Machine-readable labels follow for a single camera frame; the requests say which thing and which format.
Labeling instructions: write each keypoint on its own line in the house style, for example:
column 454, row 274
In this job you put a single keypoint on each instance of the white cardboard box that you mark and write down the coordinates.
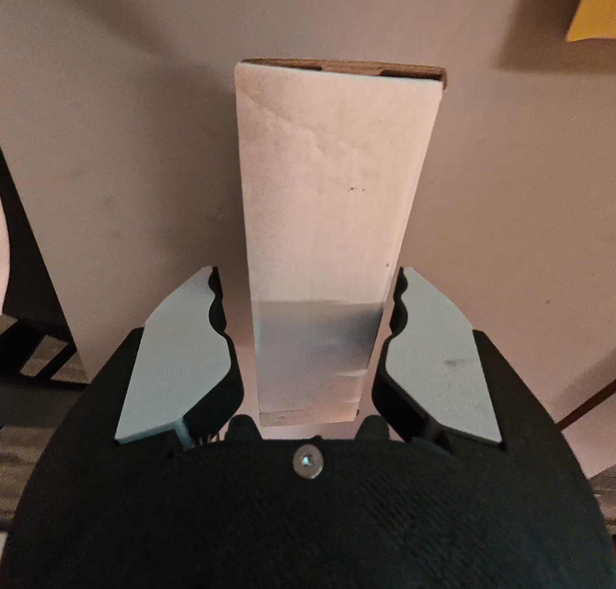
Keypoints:
column 332, row 189

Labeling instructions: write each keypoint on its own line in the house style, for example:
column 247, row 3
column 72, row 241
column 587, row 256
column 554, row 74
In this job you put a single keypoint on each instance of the yellow plastic bin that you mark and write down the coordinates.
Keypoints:
column 596, row 6

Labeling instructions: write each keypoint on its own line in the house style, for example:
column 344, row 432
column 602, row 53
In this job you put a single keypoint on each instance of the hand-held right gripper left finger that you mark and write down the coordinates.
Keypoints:
column 178, row 358

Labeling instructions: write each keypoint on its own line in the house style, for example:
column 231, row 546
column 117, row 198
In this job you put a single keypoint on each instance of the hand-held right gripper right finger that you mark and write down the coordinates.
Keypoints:
column 442, row 367

